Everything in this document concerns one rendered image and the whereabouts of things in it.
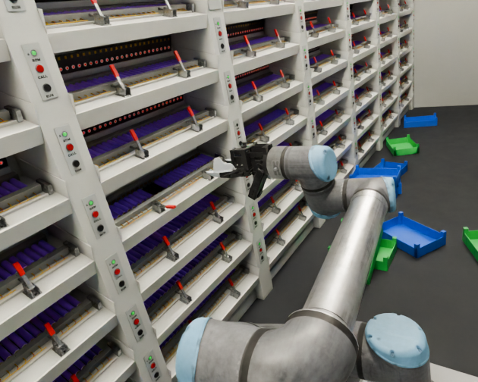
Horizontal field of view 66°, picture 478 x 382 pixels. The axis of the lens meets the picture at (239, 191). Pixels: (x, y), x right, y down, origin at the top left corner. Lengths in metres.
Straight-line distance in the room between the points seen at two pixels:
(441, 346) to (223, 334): 1.18
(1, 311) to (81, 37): 0.68
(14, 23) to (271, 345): 0.82
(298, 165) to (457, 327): 1.05
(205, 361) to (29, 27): 0.79
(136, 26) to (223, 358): 0.92
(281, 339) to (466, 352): 1.17
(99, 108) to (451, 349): 1.45
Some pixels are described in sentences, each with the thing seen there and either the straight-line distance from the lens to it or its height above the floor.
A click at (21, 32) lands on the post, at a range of 0.99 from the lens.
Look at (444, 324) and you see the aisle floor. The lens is 1.75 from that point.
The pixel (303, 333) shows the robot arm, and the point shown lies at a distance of 0.56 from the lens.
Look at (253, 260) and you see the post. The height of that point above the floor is 0.23.
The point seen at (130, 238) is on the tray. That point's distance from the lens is 1.14.
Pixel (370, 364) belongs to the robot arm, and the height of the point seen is 0.35.
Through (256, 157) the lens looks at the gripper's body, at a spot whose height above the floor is 0.87.
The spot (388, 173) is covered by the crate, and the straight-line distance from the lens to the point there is 2.80.
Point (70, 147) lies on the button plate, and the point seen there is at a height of 1.01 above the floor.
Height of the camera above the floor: 1.19
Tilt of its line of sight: 23 degrees down
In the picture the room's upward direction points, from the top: 11 degrees counter-clockwise
